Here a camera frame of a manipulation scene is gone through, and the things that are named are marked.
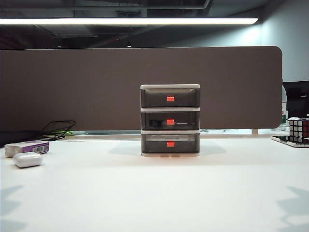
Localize black rubiks cube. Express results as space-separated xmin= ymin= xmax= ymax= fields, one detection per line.
xmin=288 ymin=116 xmax=309 ymax=145

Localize white edged flat tray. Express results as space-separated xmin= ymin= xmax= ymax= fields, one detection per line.
xmin=271 ymin=135 xmax=309 ymax=148

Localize white drawer cabinet frame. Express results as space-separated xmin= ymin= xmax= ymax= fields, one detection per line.
xmin=140 ymin=84 xmax=202 ymax=158

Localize smoky drawer with thin wire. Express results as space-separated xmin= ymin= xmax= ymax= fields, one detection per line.
xmin=141 ymin=111 xmax=200 ymax=131

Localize white earbuds case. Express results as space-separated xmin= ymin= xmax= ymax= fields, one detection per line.
xmin=12 ymin=152 xmax=43 ymax=168

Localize long ceiling light strip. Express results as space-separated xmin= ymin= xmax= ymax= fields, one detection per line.
xmin=0 ymin=17 xmax=259 ymax=26

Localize brown desk divider panel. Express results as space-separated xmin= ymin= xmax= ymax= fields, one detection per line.
xmin=0 ymin=45 xmax=283 ymax=132

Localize black desk cables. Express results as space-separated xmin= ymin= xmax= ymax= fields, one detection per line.
xmin=38 ymin=120 xmax=77 ymax=141

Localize purple white barcode box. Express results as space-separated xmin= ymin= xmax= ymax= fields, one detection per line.
xmin=4 ymin=140 xmax=50 ymax=158

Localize smoky drawer at cabinet base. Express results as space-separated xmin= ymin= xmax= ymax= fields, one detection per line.
xmin=141 ymin=133 xmax=200 ymax=154

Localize transparent tape dark blue dispenser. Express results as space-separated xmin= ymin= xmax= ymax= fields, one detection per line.
xmin=149 ymin=118 xmax=168 ymax=128

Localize white bottle green label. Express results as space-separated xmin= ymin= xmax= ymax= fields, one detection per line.
xmin=281 ymin=86 xmax=289 ymax=122

